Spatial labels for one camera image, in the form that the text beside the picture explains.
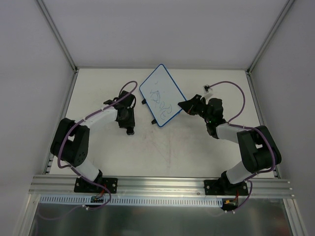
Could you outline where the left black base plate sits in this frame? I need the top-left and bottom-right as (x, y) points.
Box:
(74, 176), (118, 194)

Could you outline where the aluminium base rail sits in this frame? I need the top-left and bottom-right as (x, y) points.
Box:
(29, 175), (295, 199)

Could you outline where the right aluminium frame post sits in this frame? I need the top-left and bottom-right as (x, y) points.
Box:
(247, 0), (296, 75)

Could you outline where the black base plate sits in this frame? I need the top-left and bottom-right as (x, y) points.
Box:
(74, 176), (118, 194)
(204, 179), (249, 196)

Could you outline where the left aluminium frame post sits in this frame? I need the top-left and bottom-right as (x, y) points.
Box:
(35, 0), (77, 72)

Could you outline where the white slotted cable duct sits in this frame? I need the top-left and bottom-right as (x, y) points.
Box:
(39, 195), (223, 207)

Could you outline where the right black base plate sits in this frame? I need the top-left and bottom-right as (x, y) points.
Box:
(204, 179), (249, 196)

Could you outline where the aluminium frame post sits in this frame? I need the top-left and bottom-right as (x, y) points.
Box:
(247, 0), (296, 75)
(35, 0), (77, 72)

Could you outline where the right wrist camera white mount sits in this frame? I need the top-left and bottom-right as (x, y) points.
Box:
(201, 85), (214, 100)

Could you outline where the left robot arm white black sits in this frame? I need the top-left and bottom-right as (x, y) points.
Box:
(50, 90), (136, 192)

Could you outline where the blue framed whiteboard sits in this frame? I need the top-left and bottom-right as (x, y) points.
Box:
(139, 64), (186, 127)

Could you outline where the black whiteboard eraser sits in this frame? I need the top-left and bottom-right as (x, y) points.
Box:
(126, 130), (134, 135)

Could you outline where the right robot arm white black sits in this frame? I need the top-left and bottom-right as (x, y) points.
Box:
(178, 94), (282, 196)

